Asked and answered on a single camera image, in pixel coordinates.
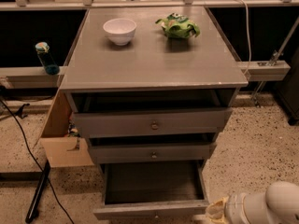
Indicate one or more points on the black flat bar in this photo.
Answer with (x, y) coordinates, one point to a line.
(33, 213)

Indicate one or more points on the grey drawer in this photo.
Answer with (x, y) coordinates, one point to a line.
(152, 189)
(122, 124)
(150, 152)

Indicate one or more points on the white ceramic bowl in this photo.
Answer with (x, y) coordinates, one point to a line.
(120, 31)

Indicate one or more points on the green crumpled chip bag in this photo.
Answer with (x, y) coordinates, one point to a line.
(178, 26)

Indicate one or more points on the grey top drawer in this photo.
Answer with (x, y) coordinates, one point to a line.
(122, 124)

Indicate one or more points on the diagonal metal strut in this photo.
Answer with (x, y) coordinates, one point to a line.
(273, 60)

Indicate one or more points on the dark cabinet at right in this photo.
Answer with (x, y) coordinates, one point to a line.
(288, 91)

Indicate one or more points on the grey wooden drawer cabinet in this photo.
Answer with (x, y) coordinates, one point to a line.
(150, 73)

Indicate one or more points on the yellow foam padded gripper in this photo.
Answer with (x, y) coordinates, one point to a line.
(232, 208)

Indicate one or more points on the blue water bottle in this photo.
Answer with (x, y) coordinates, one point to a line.
(44, 56)

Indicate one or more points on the grey bottom drawer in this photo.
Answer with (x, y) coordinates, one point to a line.
(152, 189)

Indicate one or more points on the open cardboard box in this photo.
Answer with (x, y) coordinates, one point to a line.
(61, 148)

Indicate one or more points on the grey middle drawer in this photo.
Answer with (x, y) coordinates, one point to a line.
(150, 152)

